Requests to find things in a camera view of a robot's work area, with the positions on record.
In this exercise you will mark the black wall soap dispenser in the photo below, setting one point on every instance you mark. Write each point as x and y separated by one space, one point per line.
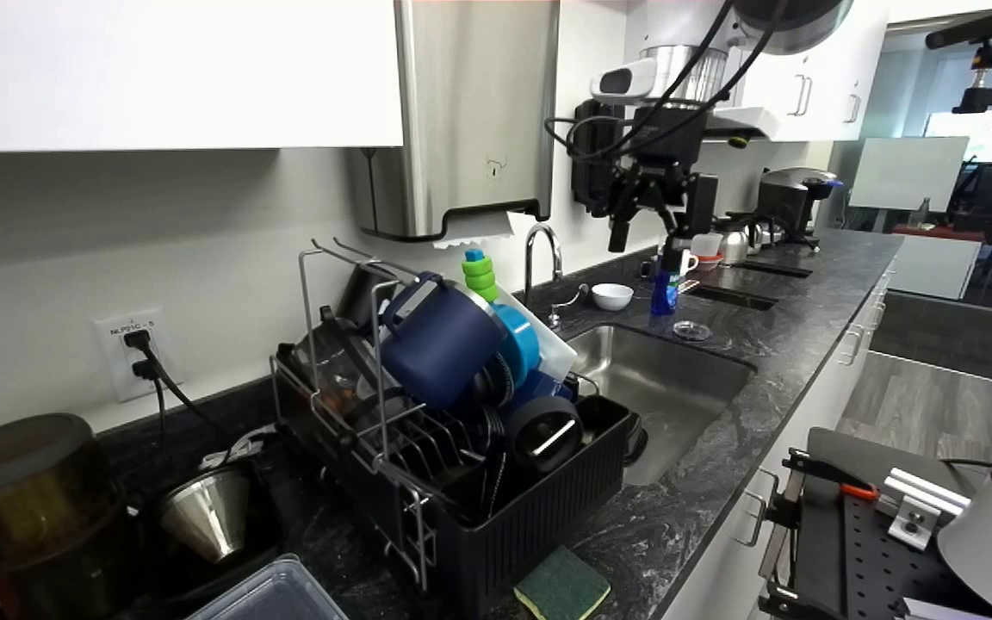
589 155

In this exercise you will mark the stainless steel sink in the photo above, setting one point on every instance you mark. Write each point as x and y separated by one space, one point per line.
662 391

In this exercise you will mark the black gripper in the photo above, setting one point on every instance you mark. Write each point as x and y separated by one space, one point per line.
662 161

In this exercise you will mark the black mug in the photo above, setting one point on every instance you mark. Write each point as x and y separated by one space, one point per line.
541 437

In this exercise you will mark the black counter mat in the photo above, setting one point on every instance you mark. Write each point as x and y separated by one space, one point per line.
738 299

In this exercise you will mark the clear glass cup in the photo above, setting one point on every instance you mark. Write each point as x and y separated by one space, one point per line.
344 382

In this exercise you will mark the aluminium bracket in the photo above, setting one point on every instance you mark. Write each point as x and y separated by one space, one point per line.
921 502

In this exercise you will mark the dark robot base table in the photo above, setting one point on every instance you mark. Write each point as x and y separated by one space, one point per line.
852 564

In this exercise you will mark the green and yellow sponge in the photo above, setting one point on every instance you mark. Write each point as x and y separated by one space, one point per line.
558 586

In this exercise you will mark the black camera boom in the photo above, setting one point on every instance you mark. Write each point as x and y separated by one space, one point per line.
983 22

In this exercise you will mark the white board panel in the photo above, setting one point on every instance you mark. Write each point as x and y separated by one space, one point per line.
911 175

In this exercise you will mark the stainless paper towel dispenser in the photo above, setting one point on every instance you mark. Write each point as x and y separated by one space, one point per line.
475 104

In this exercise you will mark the white upper cabinet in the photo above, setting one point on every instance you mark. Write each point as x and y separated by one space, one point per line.
175 70

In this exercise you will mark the dark blue steel-lined cup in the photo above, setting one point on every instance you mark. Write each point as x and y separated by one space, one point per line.
445 346

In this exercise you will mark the green capped bottle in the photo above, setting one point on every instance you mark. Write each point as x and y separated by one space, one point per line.
479 281

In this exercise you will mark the white mug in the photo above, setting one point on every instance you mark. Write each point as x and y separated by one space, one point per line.
704 247

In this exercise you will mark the white lower cabinets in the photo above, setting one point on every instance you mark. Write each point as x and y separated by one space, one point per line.
726 586

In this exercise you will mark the clear plastic container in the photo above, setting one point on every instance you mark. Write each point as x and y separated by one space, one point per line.
275 596

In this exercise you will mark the steel cone funnel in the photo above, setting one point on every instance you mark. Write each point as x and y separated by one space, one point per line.
209 511

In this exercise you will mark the bronze pot with lid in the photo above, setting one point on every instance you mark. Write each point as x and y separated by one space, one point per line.
25 493

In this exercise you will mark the small white bowl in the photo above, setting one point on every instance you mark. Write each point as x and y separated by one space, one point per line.
611 299

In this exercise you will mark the chrome sink faucet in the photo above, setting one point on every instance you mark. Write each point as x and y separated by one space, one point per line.
530 271

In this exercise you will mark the white wall outlet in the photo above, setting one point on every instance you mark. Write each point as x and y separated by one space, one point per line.
108 346

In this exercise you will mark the black domed coffee machine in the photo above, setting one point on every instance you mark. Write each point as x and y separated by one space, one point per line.
796 208

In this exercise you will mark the blue dish soap bottle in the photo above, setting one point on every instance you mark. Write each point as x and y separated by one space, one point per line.
662 299

